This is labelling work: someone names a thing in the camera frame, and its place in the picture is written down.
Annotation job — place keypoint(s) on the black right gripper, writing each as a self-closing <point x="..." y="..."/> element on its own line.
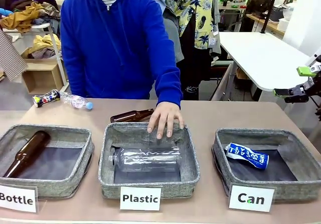
<point x="318" y="83"/>

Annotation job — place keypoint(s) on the person's left forearm blue sleeve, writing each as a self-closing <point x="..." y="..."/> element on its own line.
<point x="169" y="88"/>

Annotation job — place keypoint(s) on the crushed blue white can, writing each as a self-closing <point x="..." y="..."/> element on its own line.
<point x="248" y="156"/>

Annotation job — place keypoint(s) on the grey fabric basket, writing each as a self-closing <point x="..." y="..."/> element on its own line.
<point x="47" y="183"/>
<point x="150" y="183"/>
<point x="288" y="186"/>

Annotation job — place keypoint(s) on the white sign reading Can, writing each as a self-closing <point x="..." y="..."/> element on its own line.
<point x="250" y="198"/>

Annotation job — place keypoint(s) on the crushed dark printed can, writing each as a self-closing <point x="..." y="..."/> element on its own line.
<point x="46" y="98"/>

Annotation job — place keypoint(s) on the person's left hand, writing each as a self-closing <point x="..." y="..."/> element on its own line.
<point x="165" y="116"/>

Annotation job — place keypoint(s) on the white table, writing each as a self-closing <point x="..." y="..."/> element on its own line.
<point x="263" y="58"/>

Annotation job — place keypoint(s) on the wooden workbench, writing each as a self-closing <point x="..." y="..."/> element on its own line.
<point x="268" y="24"/>

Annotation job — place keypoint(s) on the black pole stand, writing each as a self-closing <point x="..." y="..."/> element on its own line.
<point x="269" y="8"/>

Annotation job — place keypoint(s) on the person in red top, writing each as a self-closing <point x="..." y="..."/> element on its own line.
<point x="258" y="5"/>

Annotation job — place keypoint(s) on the person in floral shirt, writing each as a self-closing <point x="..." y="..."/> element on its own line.
<point x="195" y="20"/>

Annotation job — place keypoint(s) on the large clear plastic bottle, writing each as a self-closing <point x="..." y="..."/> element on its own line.
<point x="148" y="160"/>

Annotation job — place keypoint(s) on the brown glass bottle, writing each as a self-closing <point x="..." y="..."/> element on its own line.
<point x="125" y="116"/>
<point x="27" y="151"/>

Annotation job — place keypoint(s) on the person in blue hoodie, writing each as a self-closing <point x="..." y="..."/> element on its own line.
<point x="113" y="45"/>

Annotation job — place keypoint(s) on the white sign reading Plastic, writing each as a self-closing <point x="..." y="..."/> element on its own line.
<point x="140" y="198"/>

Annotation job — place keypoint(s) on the small clear bottle blue cap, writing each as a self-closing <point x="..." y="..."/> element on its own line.
<point x="75" y="101"/>

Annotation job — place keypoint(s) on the white metal rack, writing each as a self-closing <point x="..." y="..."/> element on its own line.
<point x="56" y="55"/>

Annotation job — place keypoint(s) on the yellow cloth heap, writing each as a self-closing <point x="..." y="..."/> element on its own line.
<point x="46" y="43"/>

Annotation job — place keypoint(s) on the wooden box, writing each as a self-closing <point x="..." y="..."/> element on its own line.
<point x="42" y="75"/>

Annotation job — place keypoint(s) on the mustard cloth pile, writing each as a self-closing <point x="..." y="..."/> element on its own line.
<point x="22" y="18"/>

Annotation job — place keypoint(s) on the checkered brown cloth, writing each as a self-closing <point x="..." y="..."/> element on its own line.
<point x="10" y="58"/>

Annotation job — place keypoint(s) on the white sign reading Bottle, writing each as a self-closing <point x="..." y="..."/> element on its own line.
<point x="17" y="199"/>

